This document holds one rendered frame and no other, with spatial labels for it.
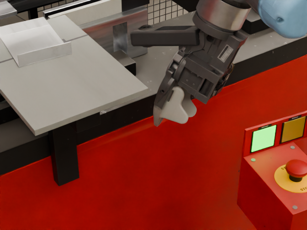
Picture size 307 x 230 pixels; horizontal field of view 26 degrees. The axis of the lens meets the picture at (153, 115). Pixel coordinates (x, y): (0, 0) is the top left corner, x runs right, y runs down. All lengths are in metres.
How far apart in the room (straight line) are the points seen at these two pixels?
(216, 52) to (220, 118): 0.31
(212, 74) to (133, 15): 0.26
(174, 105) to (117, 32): 0.25
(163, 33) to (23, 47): 0.22
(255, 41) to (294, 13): 0.46
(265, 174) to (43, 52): 0.43
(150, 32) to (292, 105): 0.49
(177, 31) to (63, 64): 0.18
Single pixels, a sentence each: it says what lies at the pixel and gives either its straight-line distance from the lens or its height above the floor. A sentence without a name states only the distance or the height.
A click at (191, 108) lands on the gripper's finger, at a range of 1.10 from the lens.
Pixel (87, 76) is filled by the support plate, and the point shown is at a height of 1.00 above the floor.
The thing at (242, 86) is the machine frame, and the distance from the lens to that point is 1.30.
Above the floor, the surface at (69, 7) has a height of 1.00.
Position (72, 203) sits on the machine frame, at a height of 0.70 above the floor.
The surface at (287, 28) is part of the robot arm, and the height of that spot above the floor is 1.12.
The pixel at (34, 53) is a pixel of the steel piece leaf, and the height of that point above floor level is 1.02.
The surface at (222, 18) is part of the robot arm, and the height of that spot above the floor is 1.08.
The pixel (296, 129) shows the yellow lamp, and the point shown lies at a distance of 1.22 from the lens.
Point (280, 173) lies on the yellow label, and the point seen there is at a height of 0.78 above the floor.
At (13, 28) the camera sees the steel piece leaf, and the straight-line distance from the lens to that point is 1.12.
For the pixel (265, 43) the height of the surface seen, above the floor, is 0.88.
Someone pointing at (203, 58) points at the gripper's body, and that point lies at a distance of 1.03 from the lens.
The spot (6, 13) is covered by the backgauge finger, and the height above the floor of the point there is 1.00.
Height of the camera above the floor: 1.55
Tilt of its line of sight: 37 degrees down
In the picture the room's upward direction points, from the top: straight up
